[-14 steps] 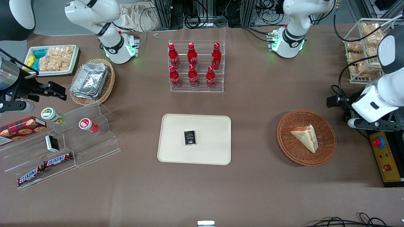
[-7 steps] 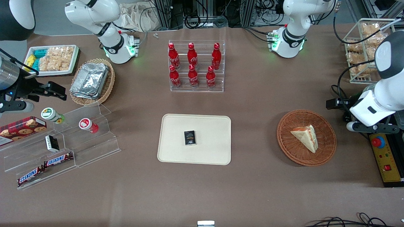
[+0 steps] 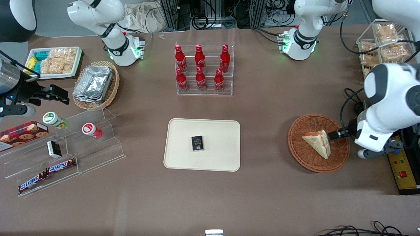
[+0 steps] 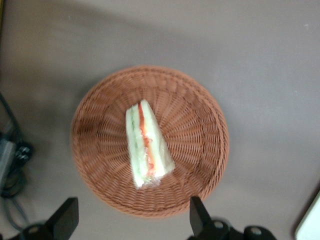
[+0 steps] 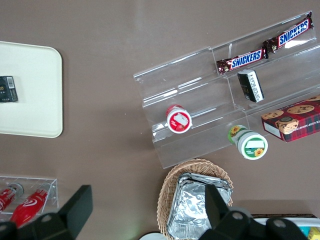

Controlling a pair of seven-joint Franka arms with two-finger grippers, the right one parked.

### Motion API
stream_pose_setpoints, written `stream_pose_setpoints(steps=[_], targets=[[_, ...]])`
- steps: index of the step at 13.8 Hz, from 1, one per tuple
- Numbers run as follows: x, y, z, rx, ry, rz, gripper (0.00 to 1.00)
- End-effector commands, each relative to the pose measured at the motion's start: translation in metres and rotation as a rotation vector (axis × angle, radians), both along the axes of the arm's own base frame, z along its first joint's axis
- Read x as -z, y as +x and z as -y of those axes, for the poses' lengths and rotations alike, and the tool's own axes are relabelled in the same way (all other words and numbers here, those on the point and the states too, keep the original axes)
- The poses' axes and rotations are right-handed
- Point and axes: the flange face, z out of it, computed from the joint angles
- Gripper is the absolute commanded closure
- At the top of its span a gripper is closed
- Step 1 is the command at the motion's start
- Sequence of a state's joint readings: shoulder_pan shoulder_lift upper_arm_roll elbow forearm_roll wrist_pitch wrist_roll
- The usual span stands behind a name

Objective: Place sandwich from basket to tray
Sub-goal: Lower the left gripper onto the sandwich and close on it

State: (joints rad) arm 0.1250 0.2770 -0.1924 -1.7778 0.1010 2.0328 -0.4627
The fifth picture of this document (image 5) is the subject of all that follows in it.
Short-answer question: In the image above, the clear acrylic bottle rack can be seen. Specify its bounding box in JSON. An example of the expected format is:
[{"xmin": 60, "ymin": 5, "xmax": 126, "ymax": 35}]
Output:
[{"xmin": 0, "ymin": 175, "xmax": 60, "ymax": 222}]

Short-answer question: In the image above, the oval wicker basket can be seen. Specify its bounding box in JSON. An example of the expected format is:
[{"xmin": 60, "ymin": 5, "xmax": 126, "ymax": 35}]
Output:
[{"xmin": 156, "ymin": 157, "xmax": 234, "ymax": 238}]

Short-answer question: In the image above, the Snickers chocolate bar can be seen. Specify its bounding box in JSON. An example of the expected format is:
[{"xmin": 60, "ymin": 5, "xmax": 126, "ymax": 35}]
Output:
[
  {"xmin": 216, "ymin": 48, "xmax": 270, "ymax": 76},
  {"xmin": 262, "ymin": 16, "xmax": 315, "ymax": 55}
]

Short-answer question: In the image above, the yellow snack packet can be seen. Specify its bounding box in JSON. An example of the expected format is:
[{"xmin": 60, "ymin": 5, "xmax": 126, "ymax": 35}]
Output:
[{"xmin": 308, "ymin": 226, "xmax": 320, "ymax": 240}]

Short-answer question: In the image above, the clear acrylic stepped shelf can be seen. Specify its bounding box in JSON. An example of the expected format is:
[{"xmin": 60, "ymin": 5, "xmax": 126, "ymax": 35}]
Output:
[{"xmin": 133, "ymin": 10, "xmax": 320, "ymax": 169}]

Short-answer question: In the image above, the small black card box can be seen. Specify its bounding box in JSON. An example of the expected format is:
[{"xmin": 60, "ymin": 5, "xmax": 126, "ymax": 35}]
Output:
[{"xmin": 0, "ymin": 75, "xmax": 19, "ymax": 104}]

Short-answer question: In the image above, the black and white small box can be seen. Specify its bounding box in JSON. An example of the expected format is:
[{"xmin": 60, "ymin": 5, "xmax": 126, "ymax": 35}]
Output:
[{"xmin": 236, "ymin": 69, "xmax": 265, "ymax": 103}]

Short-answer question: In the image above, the red lid yoghurt cup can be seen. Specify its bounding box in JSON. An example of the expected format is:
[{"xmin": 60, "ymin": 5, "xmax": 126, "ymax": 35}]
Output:
[{"xmin": 166, "ymin": 104, "xmax": 194, "ymax": 134}]

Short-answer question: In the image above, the stack of foil trays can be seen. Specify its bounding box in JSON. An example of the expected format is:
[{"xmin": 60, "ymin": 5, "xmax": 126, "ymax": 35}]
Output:
[{"xmin": 166, "ymin": 172, "xmax": 233, "ymax": 237}]

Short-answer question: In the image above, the green sunflower lid cup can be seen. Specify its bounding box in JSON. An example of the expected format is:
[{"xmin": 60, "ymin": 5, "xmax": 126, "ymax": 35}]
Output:
[{"xmin": 226, "ymin": 124, "xmax": 269, "ymax": 160}]

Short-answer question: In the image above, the red tartan cookie box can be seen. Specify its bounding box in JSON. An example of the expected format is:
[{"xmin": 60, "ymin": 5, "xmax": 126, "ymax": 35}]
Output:
[{"xmin": 260, "ymin": 94, "xmax": 320, "ymax": 143}]

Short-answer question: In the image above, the white rectangular snack tray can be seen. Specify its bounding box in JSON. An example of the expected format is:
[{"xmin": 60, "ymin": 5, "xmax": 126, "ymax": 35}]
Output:
[{"xmin": 251, "ymin": 216, "xmax": 320, "ymax": 240}]

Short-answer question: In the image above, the red cola bottle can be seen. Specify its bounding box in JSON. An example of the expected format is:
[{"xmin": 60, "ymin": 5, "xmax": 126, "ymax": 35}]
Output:
[{"xmin": 9, "ymin": 188, "xmax": 50, "ymax": 227}]

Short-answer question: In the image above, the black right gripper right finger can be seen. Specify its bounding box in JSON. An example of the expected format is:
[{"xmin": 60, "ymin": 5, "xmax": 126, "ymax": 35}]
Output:
[{"xmin": 204, "ymin": 184, "xmax": 253, "ymax": 240}]

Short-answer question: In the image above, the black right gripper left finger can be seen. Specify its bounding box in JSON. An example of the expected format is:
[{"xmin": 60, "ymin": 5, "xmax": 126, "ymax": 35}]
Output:
[{"xmin": 34, "ymin": 184, "xmax": 94, "ymax": 240}]

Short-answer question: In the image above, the teal snack packet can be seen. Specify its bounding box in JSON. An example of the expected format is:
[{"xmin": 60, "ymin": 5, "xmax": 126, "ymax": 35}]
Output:
[{"xmin": 298, "ymin": 225, "xmax": 311, "ymax": 238}]

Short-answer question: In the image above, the cream plastic tray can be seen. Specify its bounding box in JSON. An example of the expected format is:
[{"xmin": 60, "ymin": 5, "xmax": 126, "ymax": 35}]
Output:
[{"xmin": 0, "ymin": 40, "xmax": 63, "ymax": 139}]

